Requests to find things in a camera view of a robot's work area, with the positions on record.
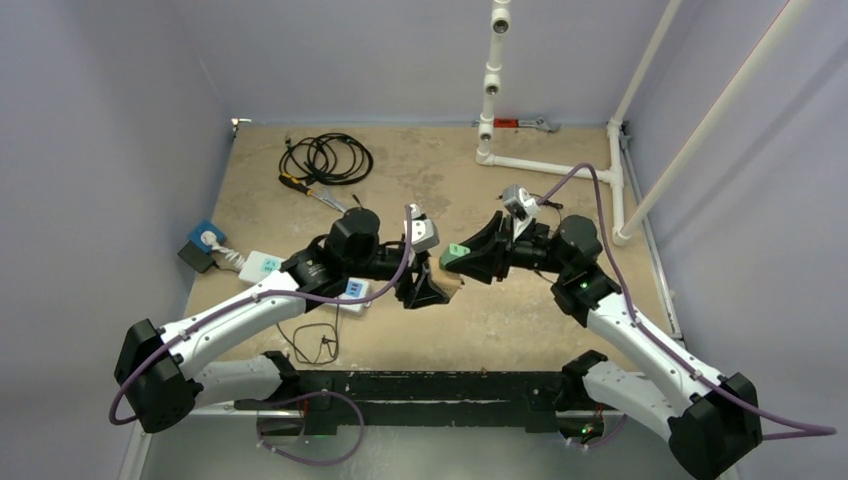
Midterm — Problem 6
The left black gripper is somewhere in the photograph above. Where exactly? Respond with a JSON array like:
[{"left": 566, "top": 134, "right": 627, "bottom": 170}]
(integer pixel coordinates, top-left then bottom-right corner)
[{"left": 345, "top": 242, "right": 448, "bottom": 304}]

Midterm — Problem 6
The green plug adapter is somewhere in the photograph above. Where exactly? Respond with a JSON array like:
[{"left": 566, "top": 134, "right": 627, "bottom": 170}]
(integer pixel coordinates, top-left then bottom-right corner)
[{"left": 440, "top": 243, "right": 471, "bottom": 264}]

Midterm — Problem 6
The beige dragon cube socket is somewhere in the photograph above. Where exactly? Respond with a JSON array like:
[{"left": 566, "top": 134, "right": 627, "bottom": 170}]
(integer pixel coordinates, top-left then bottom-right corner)
[{"left": 436, "top": 262, "right": 465, "bottom": 290}]

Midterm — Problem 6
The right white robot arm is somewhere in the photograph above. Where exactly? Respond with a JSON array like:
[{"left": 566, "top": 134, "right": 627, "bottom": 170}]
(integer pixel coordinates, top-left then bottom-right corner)
[{"left": 440, "top": 212, "right": 763, "bottom": 479}]

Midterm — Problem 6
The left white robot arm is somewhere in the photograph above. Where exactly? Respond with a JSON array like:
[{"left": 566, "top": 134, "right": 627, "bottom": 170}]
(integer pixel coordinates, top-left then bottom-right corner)
[{"left": 108, "top": 204, "right": 439, "bottom": 433}]

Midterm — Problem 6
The silver open-end wrench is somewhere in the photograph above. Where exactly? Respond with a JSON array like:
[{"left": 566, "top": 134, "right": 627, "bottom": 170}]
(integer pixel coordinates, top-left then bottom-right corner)
[{"left": 311, "top": 189, "right": 348, "bottom": 213}]

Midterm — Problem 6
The white colourful power strip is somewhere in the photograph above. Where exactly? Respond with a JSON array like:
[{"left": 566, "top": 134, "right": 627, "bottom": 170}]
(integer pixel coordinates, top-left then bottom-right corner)
[{"left": 238, "top": 250, "right": 374, "bottom": 315}]

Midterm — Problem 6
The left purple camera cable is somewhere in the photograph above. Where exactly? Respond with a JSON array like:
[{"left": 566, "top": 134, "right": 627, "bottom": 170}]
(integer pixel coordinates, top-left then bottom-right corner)
[{"left": 108, "top": 205, "right": 415, "bottom": 427}]

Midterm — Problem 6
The purple camera cable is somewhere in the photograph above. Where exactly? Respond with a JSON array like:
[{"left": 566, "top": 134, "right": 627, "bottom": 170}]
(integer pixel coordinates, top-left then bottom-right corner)
[
  {"left": 537, "top": 163, "right": 837, "bottom": 442},
  {"left": 108, "top": 205, "right": 415, "bottom": 427}
]

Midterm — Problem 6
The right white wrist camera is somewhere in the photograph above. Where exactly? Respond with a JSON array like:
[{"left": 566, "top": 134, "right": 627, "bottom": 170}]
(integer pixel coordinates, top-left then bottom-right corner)
[{"left": 501, "top": 184, "right": 540, "bottom": 240}]

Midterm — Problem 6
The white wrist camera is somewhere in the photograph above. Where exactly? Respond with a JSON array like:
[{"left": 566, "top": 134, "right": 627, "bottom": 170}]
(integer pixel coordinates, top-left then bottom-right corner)
[
  {"left": 403, "top": 203, "right": 440, "bottom": 254},
  {"left": 501, "top": 184, "right": 540, "bottom": 240}
]

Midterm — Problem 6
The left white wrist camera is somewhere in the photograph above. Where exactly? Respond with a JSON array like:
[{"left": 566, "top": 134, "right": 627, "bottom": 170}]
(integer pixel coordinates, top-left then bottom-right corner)
[{"left": 403, "top": 203, "right": 440, "bottom": 254}]

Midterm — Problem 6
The thin black adapter cable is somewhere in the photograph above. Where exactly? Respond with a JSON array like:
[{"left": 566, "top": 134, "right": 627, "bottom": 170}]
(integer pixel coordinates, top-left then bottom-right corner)
[{"left": 274, "top": 193, "right": 366, "bottom": 367}]

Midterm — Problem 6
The red handled adjustable wrench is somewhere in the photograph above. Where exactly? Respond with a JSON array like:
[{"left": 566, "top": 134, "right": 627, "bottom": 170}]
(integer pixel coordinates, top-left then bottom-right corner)
[{"left": 493, "top": 116, "right": 560, "bottom": 133}]

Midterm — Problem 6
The white PVC pipe frame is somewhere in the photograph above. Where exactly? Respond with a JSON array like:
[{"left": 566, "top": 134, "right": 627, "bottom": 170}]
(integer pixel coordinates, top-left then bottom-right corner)
[{"left": 474, "top": 0, "right": 813, "bottom": 248}]

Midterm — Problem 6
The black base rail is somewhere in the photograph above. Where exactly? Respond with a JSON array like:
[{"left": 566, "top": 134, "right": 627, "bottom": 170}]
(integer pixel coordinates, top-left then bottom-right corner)
[{"left": 234, "top": 370, "right": 596, "bottom": 435}]

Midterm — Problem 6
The coiled black cable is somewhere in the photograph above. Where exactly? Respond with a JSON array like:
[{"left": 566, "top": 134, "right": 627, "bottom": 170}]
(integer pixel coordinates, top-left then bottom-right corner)
[{"left": 278, "top": 133, "right": 375, "bottom": 187}]

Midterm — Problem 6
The yellow handled screwdriver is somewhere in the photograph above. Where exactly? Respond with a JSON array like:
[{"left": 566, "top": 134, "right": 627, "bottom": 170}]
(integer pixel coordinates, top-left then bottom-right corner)
[{"left": 278, "top": 173, "right": 313, "bottom": 196}]

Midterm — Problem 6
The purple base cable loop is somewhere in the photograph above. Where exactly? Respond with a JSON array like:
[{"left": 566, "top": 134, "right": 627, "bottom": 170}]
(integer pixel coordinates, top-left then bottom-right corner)
[{"left": 255, "top": 387, "right": 366, "bottom": 466}]

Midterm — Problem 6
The white coiled strip cord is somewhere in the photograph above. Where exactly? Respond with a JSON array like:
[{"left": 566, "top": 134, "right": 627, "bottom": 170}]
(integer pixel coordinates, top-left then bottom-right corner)
[{"left": 207, "top": 233, "right": 250, "bottom": 266}]

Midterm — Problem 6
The blue wall socket box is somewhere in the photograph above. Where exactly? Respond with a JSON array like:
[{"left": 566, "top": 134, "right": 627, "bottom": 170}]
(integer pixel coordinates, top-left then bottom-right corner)
[{"left": 187, "top": 219, "right": 227, "bottom": 254}]

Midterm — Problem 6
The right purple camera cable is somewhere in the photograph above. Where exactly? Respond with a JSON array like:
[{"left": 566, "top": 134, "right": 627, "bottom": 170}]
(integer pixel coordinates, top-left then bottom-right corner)
[{"left": 537, "top": 163, "right": 837, "bottom": 442}]

